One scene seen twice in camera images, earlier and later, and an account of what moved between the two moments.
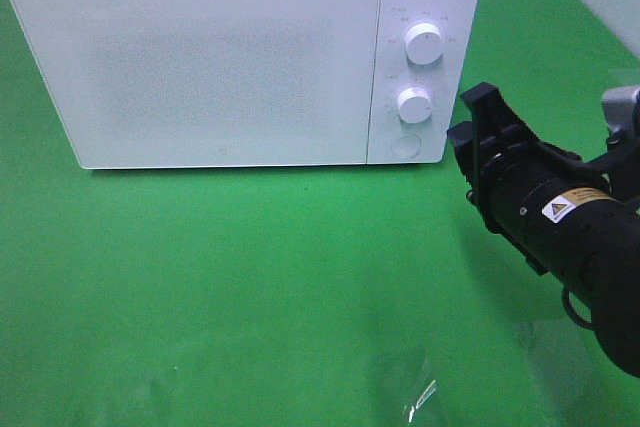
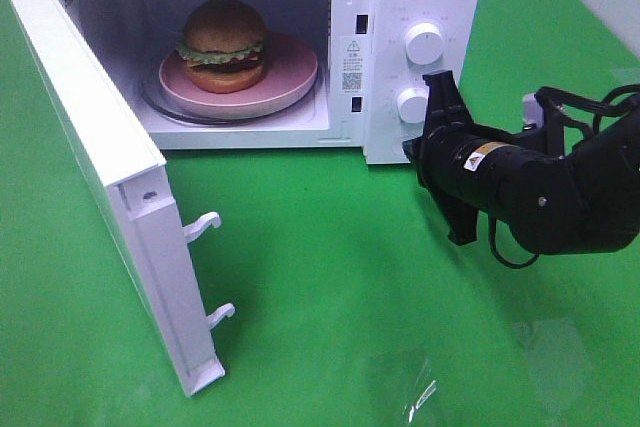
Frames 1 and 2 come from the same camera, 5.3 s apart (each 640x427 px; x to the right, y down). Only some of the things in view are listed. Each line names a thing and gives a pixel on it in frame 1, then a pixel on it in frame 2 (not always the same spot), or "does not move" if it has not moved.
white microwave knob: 423,43 does not move
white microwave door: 160,68 -> 134,184
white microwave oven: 207,57 does not move
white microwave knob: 414,105 does not move
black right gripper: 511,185 -> 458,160
